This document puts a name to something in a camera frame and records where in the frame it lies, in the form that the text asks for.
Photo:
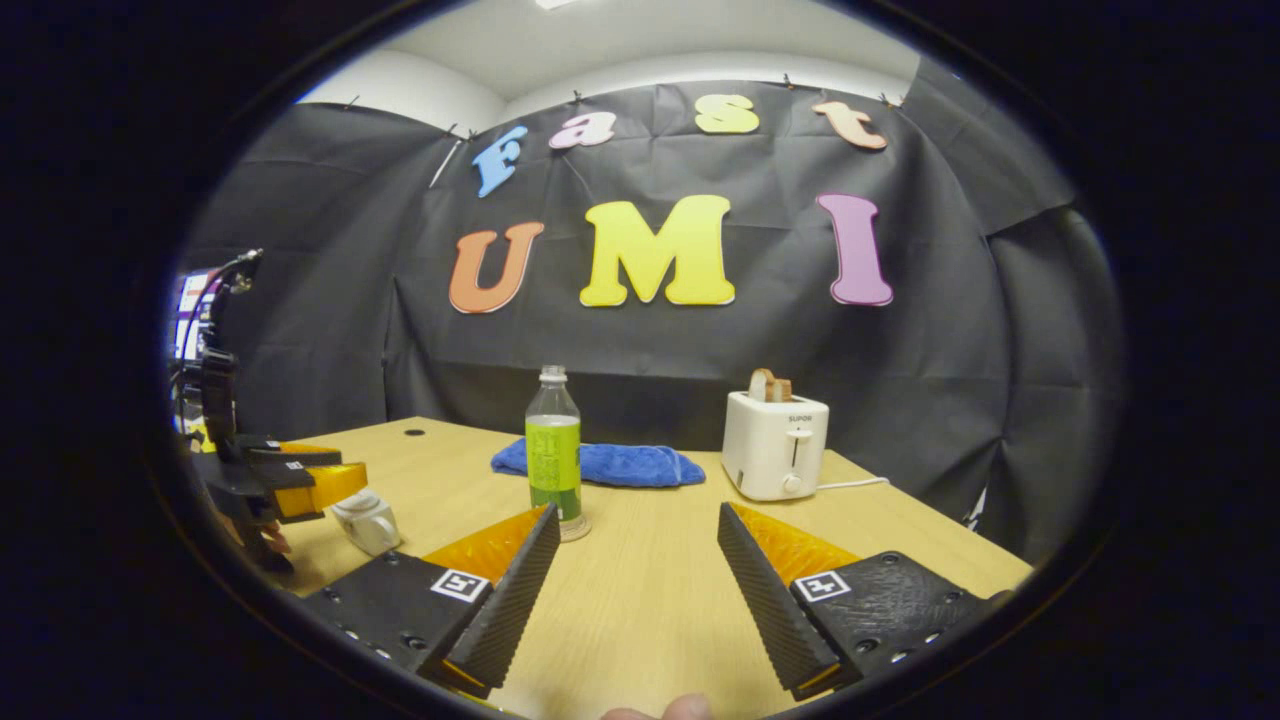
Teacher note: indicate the computer monitor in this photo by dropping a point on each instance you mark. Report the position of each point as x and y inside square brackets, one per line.
[188, 320]

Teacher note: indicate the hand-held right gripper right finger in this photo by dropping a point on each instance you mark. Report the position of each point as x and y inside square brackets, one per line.
[765, 600]

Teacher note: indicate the bread slice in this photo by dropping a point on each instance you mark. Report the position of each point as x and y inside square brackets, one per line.
[768, 386]

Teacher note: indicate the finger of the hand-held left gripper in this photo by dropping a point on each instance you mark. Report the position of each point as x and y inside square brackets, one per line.
[320, 490]
[290, 457]

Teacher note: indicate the clear green-label water bottle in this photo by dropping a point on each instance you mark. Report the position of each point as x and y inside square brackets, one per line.
[553, 450]

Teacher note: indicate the white teacup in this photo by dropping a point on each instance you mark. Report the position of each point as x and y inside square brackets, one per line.
[375, 530]

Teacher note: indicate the white toaster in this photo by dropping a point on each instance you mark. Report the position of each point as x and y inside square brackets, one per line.
[770, 450]

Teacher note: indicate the round wooden coaster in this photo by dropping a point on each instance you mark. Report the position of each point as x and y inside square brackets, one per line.
[578, 530]

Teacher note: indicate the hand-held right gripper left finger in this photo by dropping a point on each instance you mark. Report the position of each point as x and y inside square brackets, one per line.
[515, 590]

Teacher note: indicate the blue towel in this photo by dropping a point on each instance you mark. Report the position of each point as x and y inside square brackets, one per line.
[630, 465]

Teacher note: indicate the black backdrop cloth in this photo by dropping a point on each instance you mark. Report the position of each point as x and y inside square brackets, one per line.
[950, 350]

